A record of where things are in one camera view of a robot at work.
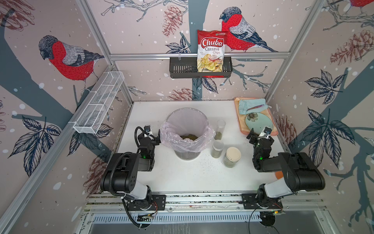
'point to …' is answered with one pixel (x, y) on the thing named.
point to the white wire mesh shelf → (92, 115)
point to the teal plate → (258, 122)
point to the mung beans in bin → (192, 137)
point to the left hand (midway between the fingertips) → (153, 127)
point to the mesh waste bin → (187, 131)
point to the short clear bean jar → (217, 148)
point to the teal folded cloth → (252, 105)
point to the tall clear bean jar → (221, 125)
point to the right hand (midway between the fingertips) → (259, 129)
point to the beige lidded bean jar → (232, 156)
